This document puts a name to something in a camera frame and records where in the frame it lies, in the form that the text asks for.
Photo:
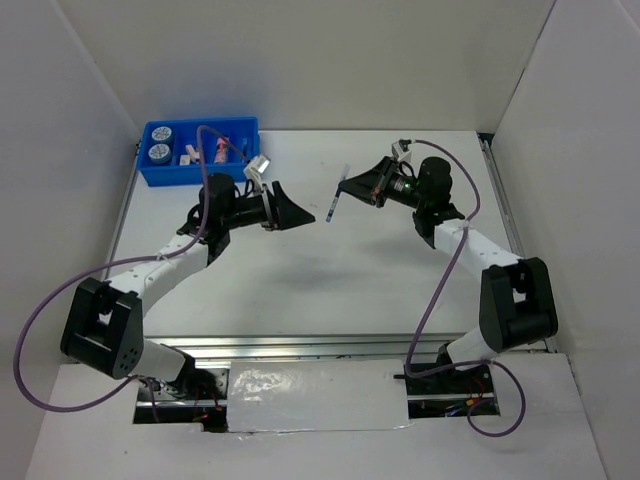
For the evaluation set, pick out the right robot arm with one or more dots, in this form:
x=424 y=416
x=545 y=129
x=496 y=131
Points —
x=516 y=302

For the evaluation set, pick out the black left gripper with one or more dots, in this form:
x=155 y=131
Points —
x=286 y=213

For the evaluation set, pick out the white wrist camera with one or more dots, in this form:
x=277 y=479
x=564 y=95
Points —
x=254 y=170
x=400 y=151

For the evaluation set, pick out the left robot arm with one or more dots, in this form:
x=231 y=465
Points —
x=104 y=329

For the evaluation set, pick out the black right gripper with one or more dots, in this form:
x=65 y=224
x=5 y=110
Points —
x=371 y=186

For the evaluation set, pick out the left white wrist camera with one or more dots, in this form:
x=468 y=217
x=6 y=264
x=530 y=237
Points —
x=254 y=170

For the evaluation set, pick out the pink white mini stapler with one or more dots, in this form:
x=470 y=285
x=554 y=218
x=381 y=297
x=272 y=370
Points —
x=192 y=153

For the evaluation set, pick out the aluminium front rail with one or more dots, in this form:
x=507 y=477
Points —
x=290 y=347

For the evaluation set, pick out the pink capped marker tube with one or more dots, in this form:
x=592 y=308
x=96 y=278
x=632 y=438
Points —
x=221 y=153

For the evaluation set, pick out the blue compartment tray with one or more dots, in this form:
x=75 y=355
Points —
x=235 y=129

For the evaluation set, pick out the dark blue gel pen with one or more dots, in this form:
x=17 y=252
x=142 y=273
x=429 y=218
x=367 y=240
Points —
x=335 y=198

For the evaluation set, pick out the silver foil cover sheet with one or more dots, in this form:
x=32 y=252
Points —
x=341 y=395

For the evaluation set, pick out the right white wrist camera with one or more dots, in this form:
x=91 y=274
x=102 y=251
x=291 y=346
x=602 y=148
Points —
x=400 y=151

